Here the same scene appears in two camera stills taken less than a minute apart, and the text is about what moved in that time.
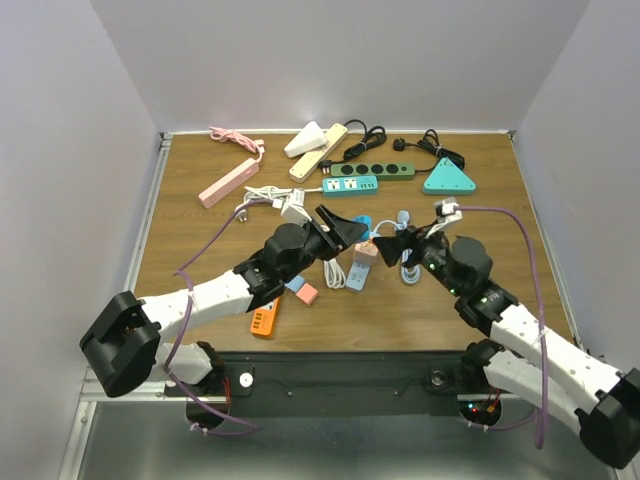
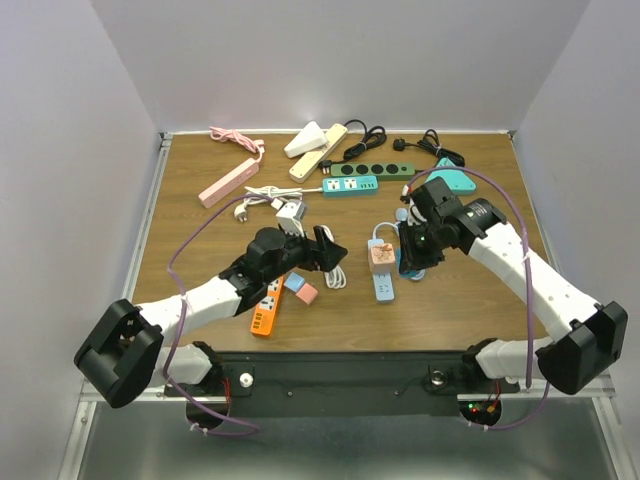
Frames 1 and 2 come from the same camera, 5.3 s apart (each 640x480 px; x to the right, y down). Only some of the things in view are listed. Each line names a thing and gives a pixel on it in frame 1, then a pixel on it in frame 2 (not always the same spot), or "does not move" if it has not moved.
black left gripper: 343,233 -> 331,253
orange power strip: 265,321 does not move
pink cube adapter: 307,293 does not move
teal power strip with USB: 347,187 does not move
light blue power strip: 357,276 -> 382,281
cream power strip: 308,163 does not move
